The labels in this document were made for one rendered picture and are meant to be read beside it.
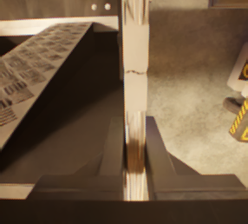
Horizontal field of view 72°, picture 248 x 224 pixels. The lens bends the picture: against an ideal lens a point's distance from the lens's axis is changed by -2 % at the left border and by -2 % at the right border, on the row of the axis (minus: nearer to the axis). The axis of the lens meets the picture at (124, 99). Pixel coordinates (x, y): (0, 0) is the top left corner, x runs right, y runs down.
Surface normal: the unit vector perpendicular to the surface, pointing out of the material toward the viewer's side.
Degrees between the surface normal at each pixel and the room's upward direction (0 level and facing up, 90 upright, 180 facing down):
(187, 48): 0
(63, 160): 90
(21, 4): 0
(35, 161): 90
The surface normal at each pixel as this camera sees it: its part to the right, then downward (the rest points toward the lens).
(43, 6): -0.02, 0.44
